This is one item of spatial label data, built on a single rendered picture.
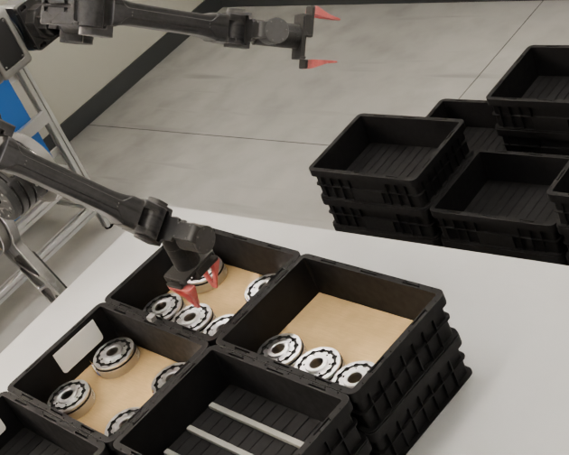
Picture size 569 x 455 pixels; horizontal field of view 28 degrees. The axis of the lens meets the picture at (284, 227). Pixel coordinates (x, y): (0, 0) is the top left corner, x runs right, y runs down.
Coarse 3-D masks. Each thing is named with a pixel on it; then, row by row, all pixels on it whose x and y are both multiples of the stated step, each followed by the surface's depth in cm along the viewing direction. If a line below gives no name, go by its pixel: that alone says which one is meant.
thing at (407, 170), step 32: (352, 128) 354; (384, 128) 354; (416, 128) 345; (448, 128) 337; (320, 160) 344; (352, 160) 356; (384, 160) 351; (416, 160) 344; (448, 160) 329; (352, 192) 337; (384, 192) 328; (416, 192) 321; (352, 224) 349; (384, 224) 338; (416, 224) 329
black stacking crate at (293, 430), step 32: (192, 384) 230; (224, 384) 236; (256, 384) 228; (288, 384) 217; (160, 416) 225; (192, 416) 232; (224, 416) 230; (256, 416) 226; (288, 416) 223; (320, 416) 217; (352, 416) 210; (160, 448) 227; (192, 448) 226; (256, 448) 219; (288, 448) 216; (320, 448) 203; (352, 448) 210
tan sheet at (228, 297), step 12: (228, 276) 269; (240, 276) 267; (252, 276) 265; (216, 288) 267; (228, 288) 265; (240, 288) 263; (204, 300) 265; (216, 300) 263; (228, 300) 261; (240, 300) 260; (216, 312) 259; (228, 312) 257
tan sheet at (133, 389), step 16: (144, 352) 257; (144, 368) 252; (160, 368) 250; (96, 384) 254; (112, 384) 252; (128, 384) 250; (144, 384) 248; (96, 400) 249; (112, 400) 247; (128, 400) 245; (144, 400) 243; (96, 416) 245; (112, 416) 243
